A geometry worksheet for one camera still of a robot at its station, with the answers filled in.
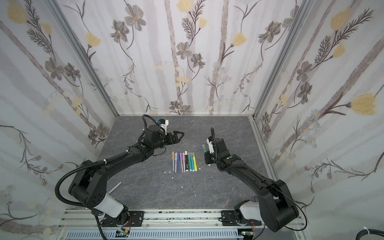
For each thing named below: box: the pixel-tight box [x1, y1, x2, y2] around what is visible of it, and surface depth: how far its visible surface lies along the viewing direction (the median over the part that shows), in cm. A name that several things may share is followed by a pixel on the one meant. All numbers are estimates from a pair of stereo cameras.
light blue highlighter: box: [190, 152, 195, 172], surface depth 95 cm
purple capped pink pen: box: [179, 152, 184, 173], surface depth 97 cm
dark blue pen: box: [176, 152, 181, 173], surface depth 97 cm
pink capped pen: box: [182, 152, 186, 173], surface depth 97 cm
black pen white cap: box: [184, 150, 189, 172], surface depth 97 cm
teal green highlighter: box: [188, 152, 192, 172], surface depth 95 cm
